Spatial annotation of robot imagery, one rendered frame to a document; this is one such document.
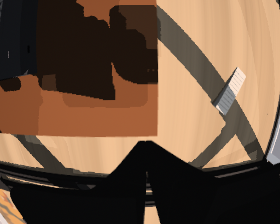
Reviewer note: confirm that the brown flat rectangular board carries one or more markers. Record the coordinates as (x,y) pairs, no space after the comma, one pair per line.
(97,72)

